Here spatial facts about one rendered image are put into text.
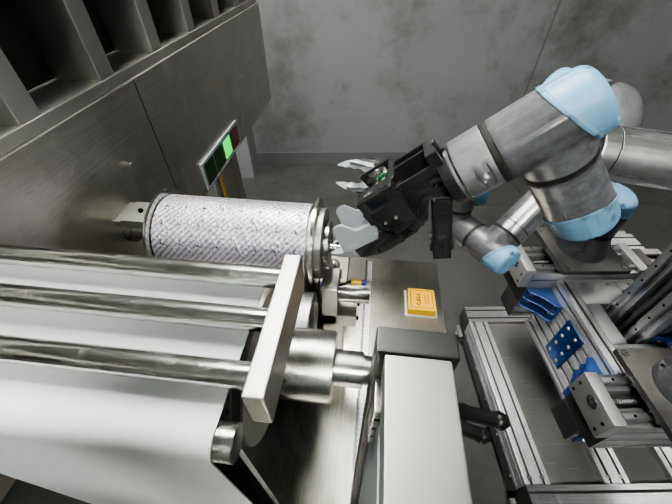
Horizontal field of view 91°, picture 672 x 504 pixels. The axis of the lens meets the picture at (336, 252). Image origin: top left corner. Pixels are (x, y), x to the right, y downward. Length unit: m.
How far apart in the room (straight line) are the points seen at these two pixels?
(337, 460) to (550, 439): 1.10
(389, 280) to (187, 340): 0.78
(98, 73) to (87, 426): 0.52
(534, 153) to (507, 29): 2.76
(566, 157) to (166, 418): 0.41
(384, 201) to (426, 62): 2.63
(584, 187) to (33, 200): 0.63
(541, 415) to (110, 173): 1.64
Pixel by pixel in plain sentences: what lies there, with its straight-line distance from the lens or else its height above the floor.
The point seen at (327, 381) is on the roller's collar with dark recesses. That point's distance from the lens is 0.29.
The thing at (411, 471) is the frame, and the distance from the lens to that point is 0.19.
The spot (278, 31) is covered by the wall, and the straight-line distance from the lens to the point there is 2.91.
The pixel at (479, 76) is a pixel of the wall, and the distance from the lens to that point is 3.18.
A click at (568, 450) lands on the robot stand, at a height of 0.21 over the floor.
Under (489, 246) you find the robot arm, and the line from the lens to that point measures 0.83.
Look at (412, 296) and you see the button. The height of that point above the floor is 0.92.
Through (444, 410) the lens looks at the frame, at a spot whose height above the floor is 1.44.
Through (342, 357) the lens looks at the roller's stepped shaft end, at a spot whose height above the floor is 1.35.
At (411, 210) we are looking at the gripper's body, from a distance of 0.43.
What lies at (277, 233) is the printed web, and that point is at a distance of 0.49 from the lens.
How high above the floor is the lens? 1.62
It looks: 45 degrees down
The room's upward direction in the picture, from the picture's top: straight up
